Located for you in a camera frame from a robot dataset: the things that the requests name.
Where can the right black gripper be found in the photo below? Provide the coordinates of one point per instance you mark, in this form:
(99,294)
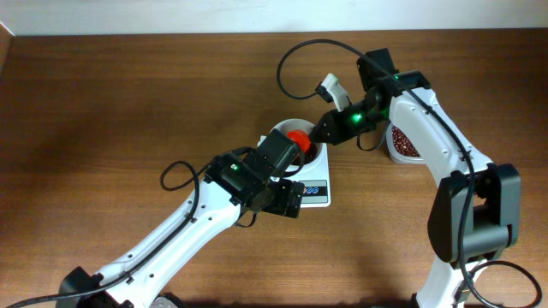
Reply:
(327,129)

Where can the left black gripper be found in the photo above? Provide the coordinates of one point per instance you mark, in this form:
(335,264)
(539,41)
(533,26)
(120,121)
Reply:
(279,151)

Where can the orange measuring scoop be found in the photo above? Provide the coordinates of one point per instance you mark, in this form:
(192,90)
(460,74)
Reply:
(301,138)

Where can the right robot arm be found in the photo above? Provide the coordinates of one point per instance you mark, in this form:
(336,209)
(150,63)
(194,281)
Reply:
(475,215)

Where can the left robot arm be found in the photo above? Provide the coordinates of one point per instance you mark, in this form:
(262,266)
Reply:
(232,184)

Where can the white round bowl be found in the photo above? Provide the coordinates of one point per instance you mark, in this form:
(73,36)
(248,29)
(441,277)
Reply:
(312,155)

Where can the white digital kitchen scale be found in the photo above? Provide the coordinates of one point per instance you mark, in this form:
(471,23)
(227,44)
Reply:
(316,178)

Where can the clear plastic container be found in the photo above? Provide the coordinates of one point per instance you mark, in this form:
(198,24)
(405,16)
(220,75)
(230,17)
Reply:
(394,155)

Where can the red beans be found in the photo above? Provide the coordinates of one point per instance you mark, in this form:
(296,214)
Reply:
(402,144)

